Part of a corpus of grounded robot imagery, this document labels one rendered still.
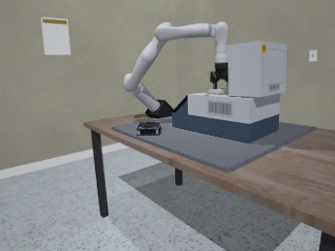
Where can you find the white benchtop thermal cycler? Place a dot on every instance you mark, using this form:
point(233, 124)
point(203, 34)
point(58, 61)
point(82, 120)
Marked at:
point(257, 74)

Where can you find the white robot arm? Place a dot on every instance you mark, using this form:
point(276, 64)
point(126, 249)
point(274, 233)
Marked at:
point(166, 32)

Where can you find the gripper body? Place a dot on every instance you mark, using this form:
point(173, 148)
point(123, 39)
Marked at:
point(221, 68)

